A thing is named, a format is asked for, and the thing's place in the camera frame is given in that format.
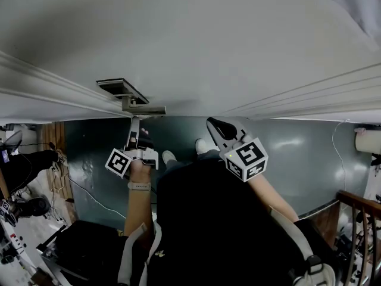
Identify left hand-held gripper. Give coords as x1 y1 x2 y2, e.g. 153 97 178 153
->
104 116 160 179

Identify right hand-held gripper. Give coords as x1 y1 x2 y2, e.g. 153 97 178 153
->
207 116 269 184

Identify person's right forearm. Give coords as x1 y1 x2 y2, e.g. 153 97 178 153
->
246 171 300 223

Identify person's left forearm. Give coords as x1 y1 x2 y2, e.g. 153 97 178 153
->
123 158 155 238

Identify white panelled door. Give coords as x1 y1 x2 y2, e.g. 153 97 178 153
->
0 0 381 124

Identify person's left hand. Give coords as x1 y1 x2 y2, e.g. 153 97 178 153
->
137 127 155 150

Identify person's dark trousers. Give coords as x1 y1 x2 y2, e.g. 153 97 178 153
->
166 149 223 168

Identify person's white left shoe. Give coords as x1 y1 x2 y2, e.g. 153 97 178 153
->
162 150 177 168

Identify beige wrist watch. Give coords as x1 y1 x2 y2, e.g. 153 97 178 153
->
127 181 152 192

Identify wooden slatted platform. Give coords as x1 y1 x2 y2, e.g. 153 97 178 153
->
38 120 76 217

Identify person's black shirt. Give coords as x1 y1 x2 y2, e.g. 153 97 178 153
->
113 159 337 286

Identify black round device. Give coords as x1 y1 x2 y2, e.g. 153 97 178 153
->
17 197 51 217

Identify black chair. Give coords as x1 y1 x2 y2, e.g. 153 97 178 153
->
55 219 129 286

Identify white cylinder roll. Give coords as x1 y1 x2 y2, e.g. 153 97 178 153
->
354 126 381 155

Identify wooden stair railing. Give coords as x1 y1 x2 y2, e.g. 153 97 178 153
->
336 189 381 286

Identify white control console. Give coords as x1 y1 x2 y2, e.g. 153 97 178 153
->
0 216 41 286

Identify white floor cable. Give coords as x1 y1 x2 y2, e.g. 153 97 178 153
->
67 176 127 220

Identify grey left backpack strap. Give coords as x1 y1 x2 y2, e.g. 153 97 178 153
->
117 222 163 286

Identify grey backpack strap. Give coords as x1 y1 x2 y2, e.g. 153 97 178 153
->
269 206 337 286
117 222 163 286

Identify thin white hanging cable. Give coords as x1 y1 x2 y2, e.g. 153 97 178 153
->
332 120 351 212

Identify grey right backpack strap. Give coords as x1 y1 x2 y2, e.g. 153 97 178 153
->
269 206 337 286

